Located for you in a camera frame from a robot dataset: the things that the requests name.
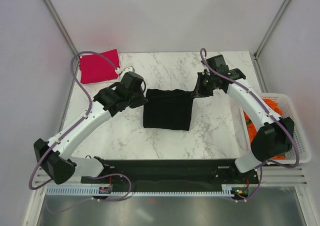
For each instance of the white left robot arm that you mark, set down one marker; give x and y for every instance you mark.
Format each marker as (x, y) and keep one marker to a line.
(54, 156)

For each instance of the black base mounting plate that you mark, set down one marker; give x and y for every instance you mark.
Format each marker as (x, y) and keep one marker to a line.
(172, 175)

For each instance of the aluminium frame post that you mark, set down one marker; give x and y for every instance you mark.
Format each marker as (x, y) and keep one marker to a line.
(61, 27)
(272, 27)

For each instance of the white plastic laundry basket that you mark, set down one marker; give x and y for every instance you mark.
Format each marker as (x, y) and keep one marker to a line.
(288, 110)

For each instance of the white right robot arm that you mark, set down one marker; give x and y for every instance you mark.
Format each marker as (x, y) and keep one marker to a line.
(275, 134)

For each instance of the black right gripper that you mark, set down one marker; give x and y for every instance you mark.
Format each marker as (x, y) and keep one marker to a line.
(199, 91)

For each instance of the aluminium front rail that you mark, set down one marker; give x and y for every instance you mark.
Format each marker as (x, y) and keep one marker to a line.
(271, 176)

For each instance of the orange t shirt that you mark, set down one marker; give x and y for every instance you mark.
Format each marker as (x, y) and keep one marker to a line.
(252, 130)

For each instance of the white slotted cable duct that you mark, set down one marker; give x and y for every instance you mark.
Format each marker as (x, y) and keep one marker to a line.
(96, 191)

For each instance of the left aluminium frame post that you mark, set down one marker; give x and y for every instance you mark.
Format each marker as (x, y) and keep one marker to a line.
(61, 27)

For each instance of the folded magenta t shirt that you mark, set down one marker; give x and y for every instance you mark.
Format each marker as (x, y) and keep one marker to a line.
(95, 69)

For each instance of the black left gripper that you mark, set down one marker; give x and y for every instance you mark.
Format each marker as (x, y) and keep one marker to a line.
(141, 101)

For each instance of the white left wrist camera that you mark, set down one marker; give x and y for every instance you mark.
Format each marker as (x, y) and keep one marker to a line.
(128, 69)

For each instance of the black t shirt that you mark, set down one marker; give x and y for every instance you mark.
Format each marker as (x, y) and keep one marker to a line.
(168, 109)

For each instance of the right aluminium frame post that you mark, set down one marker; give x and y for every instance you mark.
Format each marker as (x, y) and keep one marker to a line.
(272, 27)

